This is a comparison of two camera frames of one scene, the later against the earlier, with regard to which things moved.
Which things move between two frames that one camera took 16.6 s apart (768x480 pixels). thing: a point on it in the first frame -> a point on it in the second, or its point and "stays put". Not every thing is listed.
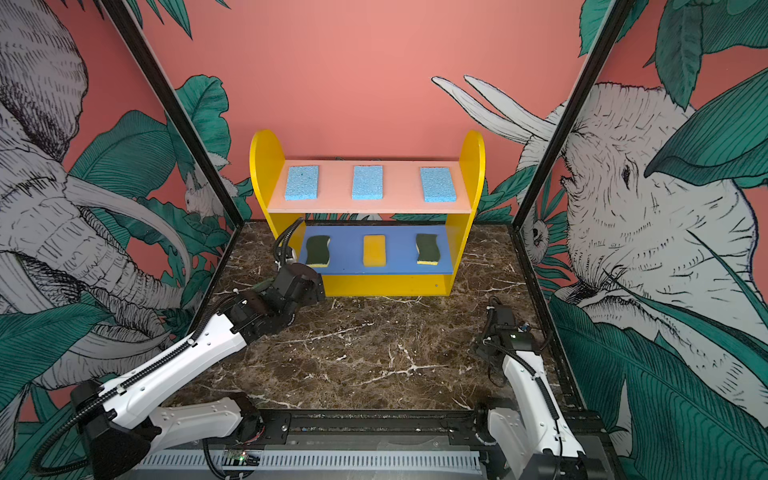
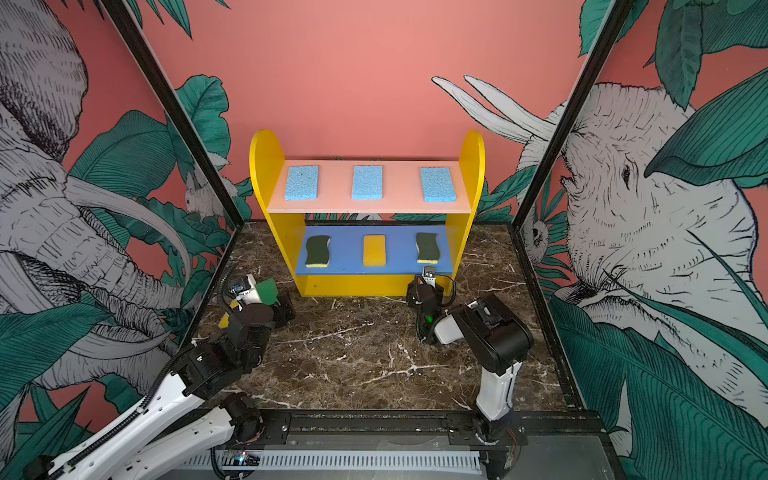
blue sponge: [302, 182] stays put
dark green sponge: [428, 249] stays put
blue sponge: [438, 185] stays put
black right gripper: [484, 347] -> [412, 294]
